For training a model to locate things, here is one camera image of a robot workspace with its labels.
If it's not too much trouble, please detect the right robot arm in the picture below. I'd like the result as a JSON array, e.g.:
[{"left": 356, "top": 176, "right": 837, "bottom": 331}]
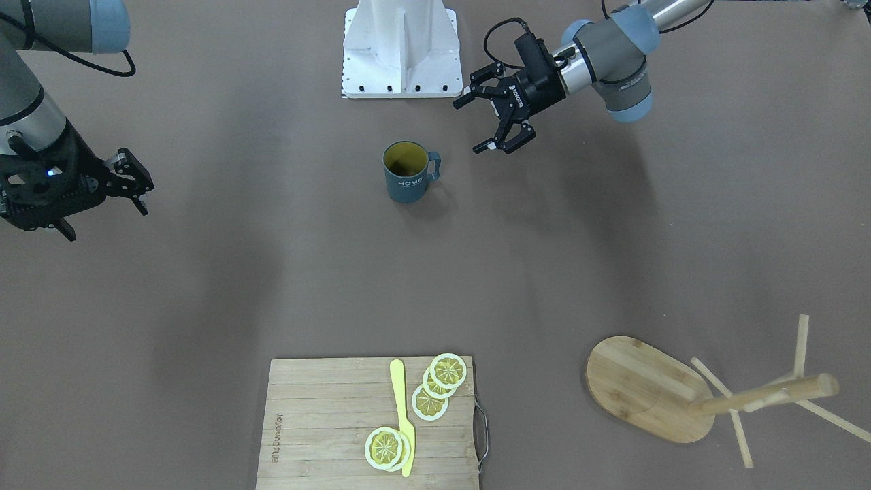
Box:
[{"left": 1, "top": 1, "right": 155, "bottom": 241}]

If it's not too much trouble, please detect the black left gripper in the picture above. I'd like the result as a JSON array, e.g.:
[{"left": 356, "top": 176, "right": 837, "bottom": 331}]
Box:
[{"left": 453, "top": 34, "right": 566, "bottom": 154}]

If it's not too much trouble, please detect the lemon slice near handle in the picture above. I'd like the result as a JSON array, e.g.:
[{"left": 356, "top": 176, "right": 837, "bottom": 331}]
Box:
[{"left": 429, "top": 353, "right": 467, "bottom": 390}]

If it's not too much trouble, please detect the blue mug yellow inside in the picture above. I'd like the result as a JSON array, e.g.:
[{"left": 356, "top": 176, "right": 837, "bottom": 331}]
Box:
[{"left": 382, "top": 142, "right": 442, "bottom": 203}]

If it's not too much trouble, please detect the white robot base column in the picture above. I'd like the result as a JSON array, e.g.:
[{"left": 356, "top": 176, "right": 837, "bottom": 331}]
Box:
[{"left": 340, "top": 1, "right": 463, "bottom": 99}]

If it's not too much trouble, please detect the wooden cup storage rack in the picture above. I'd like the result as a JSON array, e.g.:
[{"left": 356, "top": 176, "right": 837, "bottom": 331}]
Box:
[{"left": 584, "top": 314, "right": 869, "bottom": 468}]

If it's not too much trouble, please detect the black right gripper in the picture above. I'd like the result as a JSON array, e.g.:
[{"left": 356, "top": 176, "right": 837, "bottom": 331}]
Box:
[{"left": 1, "top": 129, "right": 154, "bottom": 242}]

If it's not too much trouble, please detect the lemon slice under knife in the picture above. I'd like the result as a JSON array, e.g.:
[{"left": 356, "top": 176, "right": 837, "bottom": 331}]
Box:
[{"left": 364, "top": 426, "right": 412, "bottom": 472}]

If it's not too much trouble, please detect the wooden cutting board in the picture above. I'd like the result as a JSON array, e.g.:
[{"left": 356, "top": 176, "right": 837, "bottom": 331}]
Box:
[{"left": 256, "top": 355, "right": 489, "bottom": 489}]

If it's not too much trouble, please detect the yellow plastic knife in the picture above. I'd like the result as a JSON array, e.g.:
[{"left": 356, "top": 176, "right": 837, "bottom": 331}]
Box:
[{"left": 389, "top": 359, "right": 416, "bottom": 478}]

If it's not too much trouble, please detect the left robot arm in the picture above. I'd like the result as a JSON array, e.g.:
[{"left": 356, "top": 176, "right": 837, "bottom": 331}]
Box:
[{"left": 453, "top": 1, "right": 712, "bottom": 153}]

